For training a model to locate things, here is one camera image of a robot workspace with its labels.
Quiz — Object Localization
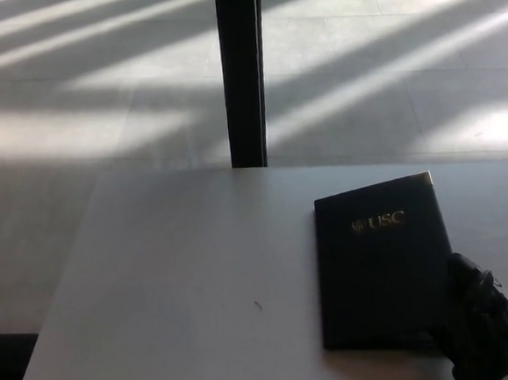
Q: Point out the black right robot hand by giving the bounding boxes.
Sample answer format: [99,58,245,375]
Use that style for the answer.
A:
[425,247,508,380]

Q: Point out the black window frame post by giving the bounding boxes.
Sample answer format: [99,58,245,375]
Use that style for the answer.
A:
[214,0,275,171]

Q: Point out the dark folder diary gold corners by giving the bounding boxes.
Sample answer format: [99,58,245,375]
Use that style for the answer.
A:
[310,168,463,360]

